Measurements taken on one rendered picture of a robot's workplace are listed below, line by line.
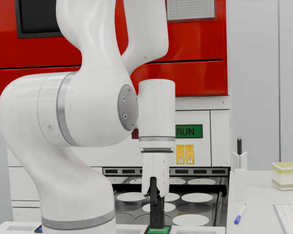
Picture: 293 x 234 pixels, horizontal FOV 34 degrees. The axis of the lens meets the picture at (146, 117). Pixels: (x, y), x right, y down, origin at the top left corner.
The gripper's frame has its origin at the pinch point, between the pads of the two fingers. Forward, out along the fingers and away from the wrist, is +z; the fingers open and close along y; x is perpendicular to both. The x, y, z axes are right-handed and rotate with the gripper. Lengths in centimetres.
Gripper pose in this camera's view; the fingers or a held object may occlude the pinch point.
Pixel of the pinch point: (157, 219)
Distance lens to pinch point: 109.4
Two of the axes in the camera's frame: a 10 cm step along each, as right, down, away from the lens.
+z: 0.0, 10.0, -0.8
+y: -1.9, -0.8, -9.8
